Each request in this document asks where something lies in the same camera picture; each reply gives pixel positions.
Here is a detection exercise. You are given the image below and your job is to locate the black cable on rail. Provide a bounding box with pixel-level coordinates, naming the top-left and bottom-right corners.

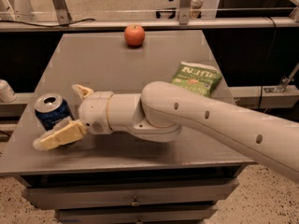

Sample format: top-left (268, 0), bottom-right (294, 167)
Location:
top-left (0, 18), bottom-right (97, 28)

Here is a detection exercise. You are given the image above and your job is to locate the grey drawer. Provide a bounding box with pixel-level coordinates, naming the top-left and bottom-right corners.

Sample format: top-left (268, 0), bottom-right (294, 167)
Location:
top-left (22, 178), bottom-right (239, 210)
top-left (56, 203), bottom-right (217, 224)

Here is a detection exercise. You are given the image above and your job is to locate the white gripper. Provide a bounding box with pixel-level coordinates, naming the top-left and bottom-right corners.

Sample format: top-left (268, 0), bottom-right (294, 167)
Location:
top-left (33, 84), bottom-right (114, 150)

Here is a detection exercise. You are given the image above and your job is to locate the green jalapeno chips bag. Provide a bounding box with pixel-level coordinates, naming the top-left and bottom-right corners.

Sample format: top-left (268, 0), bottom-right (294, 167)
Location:
top-left (171, 62), bottom-right (222, 97)

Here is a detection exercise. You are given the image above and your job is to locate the white cylinder at left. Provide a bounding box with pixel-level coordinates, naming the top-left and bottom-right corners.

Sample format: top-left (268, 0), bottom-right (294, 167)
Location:
top-left (0, 79), bottom-right (17, 103)

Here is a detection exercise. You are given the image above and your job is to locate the blue pepsi can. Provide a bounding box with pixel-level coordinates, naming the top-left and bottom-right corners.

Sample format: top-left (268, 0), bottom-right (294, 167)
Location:
top-left (35, 93), bottom-right (73, 131)

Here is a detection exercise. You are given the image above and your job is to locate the metal frame rail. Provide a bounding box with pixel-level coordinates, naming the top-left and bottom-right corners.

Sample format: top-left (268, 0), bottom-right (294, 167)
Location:
top-left (0, 17), bottom-right (299, 32)

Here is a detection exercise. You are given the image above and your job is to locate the red apple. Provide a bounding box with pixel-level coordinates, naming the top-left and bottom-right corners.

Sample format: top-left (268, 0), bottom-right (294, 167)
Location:
top-left (124, 24), bottom-right (145, 47)

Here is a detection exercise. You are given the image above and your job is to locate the lower grey drawer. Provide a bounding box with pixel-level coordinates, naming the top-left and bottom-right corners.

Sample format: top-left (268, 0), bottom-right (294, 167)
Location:
top-left (56, 203), bottom-right (217, 224)

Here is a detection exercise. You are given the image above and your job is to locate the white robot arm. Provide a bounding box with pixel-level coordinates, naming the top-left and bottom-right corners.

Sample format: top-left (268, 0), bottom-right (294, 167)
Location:
top-left (33, 81), bottom-right (299, 182)

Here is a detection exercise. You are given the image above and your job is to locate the top grey drawer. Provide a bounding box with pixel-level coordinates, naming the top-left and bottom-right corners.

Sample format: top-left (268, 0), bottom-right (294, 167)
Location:
top-left (22, 178), bottom-right (239, 210)

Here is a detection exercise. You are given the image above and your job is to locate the grey drawer cabinet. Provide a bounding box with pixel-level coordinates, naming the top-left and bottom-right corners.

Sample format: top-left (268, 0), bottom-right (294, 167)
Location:
top-left (0, 30), bottom-right (249, 224)

